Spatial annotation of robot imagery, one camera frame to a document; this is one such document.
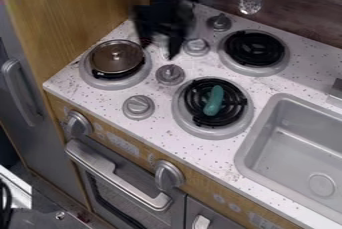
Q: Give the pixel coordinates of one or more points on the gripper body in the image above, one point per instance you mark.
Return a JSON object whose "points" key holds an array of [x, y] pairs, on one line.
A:
{"points": [[165, 18]]}

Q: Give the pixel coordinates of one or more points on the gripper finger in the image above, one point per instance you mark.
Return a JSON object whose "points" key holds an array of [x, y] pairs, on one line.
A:
{"points": [[175, 48], [145, 38]]}

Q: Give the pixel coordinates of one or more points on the silver lid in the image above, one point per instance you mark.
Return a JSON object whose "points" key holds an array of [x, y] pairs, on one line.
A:
{"points": [[116, 57]]}

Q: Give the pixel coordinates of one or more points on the teal toy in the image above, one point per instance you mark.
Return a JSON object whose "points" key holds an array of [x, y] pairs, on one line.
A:
{"points": [[214, 101]]}

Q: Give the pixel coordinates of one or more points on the toy stove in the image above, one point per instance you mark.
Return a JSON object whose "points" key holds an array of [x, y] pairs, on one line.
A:
{"points": [[214, 106]]}

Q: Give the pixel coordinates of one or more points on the grey toy fridge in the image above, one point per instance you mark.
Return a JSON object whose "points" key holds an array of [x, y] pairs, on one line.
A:
{"points": [[26, 113]]}

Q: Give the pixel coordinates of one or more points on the toy sink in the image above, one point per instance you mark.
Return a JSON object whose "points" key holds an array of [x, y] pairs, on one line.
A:
{"points": [[294, 153]]}

